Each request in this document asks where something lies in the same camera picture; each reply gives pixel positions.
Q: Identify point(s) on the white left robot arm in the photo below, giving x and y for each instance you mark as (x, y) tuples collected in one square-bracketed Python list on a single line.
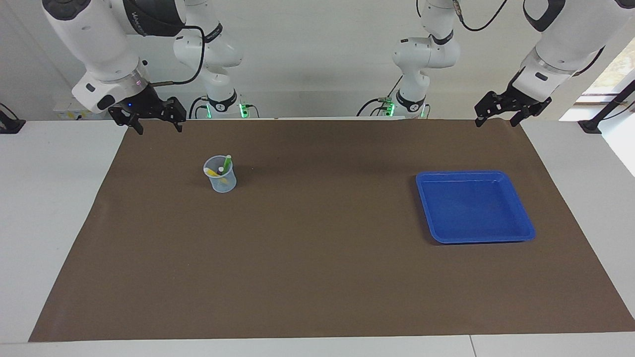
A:
[(565, 44)]

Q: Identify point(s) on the brown table mat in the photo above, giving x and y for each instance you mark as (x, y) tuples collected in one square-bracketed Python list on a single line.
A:
[(317, 248)]

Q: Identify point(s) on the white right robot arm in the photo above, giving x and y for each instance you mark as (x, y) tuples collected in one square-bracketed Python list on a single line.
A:
[(94, 44)]

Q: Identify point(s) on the purple marker pen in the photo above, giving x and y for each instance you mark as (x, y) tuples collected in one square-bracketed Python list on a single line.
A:
[(221, 170)]

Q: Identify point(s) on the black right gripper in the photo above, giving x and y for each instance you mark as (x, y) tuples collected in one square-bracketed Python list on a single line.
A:
[(144, 104)]

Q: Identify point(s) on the black camera stand pole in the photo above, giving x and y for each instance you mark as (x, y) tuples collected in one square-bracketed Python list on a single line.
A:
[(607, 110)]

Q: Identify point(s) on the translucent pale blue pen cup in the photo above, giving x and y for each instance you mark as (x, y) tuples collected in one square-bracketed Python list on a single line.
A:
[(221, 186)]

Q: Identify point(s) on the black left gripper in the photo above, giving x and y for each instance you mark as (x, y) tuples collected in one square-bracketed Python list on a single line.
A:
[(518, 96)]

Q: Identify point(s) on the yellow marker pen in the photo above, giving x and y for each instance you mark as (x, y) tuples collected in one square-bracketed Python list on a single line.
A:
[(211, 172)]

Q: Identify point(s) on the bright window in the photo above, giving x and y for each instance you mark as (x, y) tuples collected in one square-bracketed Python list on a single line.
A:
[(615, 74)]

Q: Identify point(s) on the green marker pen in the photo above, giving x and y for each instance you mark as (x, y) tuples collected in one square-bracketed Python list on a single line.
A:
[(227, 162)]

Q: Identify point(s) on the blue plastic tray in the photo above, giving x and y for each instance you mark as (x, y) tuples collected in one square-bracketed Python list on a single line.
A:
[(476, 208)]

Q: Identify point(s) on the white power strip box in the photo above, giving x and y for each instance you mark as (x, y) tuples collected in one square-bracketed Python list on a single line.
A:
[(64, 111)]

